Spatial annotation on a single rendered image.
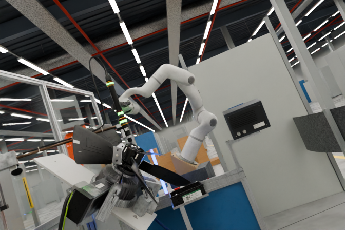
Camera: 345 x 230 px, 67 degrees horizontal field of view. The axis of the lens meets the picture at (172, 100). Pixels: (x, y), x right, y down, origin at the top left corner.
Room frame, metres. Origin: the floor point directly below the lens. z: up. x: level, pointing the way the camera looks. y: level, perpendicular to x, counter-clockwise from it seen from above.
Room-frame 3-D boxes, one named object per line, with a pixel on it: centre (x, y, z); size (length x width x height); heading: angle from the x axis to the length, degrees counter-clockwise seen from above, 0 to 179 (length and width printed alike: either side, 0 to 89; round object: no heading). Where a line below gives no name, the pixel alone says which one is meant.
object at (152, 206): (1.52, 0.33, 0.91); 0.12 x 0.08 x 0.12; 82
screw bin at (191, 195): (1.73, 0.13, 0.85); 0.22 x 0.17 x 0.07; 97
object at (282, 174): (3.21, -0.87, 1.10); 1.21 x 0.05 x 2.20; 82
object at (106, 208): (1.22, 0.44, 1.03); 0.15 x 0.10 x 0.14; 82
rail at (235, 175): (1.90, 0.17, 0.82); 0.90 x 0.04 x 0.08; 82
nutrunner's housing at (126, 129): (1.55, 0.32, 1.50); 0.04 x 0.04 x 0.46
